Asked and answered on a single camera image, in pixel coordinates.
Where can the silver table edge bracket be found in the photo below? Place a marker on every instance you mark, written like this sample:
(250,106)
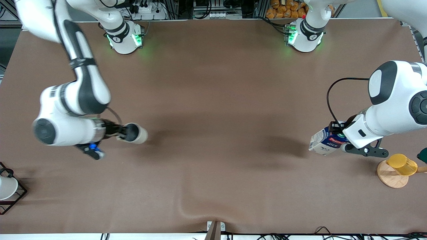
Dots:
(213,231)

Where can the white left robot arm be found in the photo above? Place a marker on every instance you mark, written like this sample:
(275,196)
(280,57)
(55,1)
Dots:
(397,110)

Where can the yellow plastic cup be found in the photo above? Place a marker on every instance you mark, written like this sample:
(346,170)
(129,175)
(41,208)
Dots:
(402,165)

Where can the wooden mug stand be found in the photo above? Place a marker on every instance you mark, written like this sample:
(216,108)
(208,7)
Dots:
(392,180)

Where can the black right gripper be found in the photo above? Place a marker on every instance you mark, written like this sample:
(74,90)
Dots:
(112,129)

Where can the aluminium frame rail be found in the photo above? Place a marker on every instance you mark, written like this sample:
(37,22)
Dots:
(415,36)
(10,14)

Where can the blue white milk carton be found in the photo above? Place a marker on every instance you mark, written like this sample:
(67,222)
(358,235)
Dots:
(322,141)

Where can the dark green object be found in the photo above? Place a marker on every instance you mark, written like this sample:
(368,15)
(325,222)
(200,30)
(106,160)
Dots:
(423,156)

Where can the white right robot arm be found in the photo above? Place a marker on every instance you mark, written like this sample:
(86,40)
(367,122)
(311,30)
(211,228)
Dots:
(86,90)

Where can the white power strip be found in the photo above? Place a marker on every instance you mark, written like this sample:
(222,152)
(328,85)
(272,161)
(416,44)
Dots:
(150,13)

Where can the beige cup with grey inside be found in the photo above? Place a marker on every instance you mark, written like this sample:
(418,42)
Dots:
(141,135)

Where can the orange bread roll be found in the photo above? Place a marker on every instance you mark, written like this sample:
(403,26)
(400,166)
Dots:
(302,12)
(271,13)
(287,13)
(275,3)

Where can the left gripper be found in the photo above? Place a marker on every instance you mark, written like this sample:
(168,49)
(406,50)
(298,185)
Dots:
(334,127)

